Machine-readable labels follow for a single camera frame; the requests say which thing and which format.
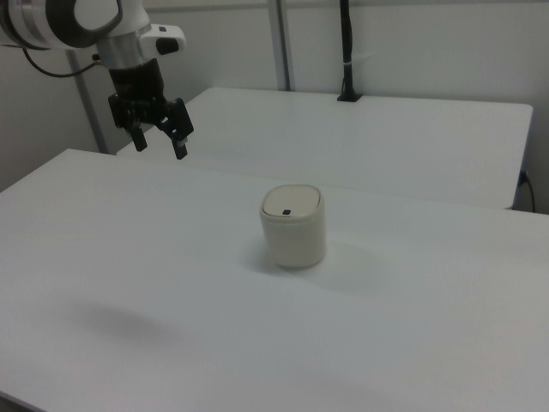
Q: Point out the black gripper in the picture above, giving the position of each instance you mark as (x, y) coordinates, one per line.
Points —
(137, 86)

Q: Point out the cream lidded trash bin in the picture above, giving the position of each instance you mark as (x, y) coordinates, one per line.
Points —
(293, 244)

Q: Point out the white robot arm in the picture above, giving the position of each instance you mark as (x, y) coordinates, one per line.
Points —
(43, 21)

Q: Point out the grey metal partition post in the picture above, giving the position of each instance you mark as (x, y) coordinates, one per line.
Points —
(88, 111)
(281, 43)

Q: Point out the black camera pole with clamp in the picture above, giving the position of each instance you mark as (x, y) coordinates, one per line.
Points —
(348, 43)

